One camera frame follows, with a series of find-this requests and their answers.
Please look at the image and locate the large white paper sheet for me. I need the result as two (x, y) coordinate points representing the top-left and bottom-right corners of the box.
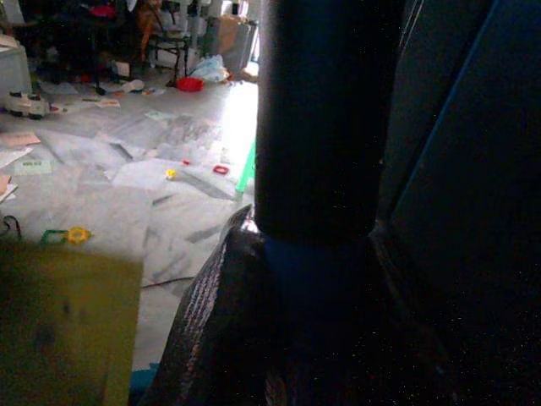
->
(74, 184), (155, 250)

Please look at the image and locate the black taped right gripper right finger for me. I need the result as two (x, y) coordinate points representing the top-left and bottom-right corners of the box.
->
(366, 219), (478, 406)

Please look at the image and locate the pale green label card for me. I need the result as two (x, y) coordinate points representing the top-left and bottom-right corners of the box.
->
(14, 159), (52, 176)

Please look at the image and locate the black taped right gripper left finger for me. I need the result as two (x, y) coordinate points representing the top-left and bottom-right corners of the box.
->
(137, 204), (276, 406)

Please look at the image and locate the yellow gear toy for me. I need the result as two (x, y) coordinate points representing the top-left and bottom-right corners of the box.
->
(67, 227), (93, 245)

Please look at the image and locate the white toy truck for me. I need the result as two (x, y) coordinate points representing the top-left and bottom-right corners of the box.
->
(5, 90), (51, 120)

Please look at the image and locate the brown cardboard box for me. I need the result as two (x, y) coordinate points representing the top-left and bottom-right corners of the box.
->
(216, 15), (258, 74)

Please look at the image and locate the pink paper sheet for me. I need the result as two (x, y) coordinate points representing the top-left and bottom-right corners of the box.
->
(0, 131), (41, 148)

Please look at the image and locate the green square frame toy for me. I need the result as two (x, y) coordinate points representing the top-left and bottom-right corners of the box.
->
(40, 228), (69, 246)

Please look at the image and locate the white plastic bag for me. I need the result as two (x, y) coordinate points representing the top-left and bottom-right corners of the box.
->
(189, 54), (231, 83)

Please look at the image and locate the black metal chair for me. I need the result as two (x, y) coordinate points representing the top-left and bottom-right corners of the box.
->
(145, 32), (192, 88)

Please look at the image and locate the dark blue panel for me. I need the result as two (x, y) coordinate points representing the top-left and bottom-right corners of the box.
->
(378, 0), (541, 272)

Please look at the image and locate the green plastic strip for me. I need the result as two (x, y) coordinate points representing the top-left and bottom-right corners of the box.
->
(234, 141), (257, 195)

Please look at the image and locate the black cable loop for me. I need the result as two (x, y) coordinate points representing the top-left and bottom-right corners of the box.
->
(0, 215), (23, 242)

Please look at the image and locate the yellow-green blurry box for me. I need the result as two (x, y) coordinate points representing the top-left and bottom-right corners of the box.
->
(0, 241), (144, 406)

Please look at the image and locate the red plastic bowl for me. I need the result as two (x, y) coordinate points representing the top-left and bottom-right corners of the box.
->
(176, 76), (205, 93)

